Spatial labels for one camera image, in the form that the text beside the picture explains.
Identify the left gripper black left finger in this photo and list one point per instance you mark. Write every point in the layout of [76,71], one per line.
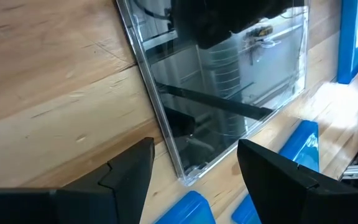
[73,205]

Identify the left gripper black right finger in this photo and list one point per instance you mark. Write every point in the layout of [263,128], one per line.
[291,196]

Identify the blue Blu-ray case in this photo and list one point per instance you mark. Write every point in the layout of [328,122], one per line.
[188,211]
[303,146]
[353,37]

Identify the clear black CD jewel case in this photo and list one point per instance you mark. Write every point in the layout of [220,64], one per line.
[228,77]

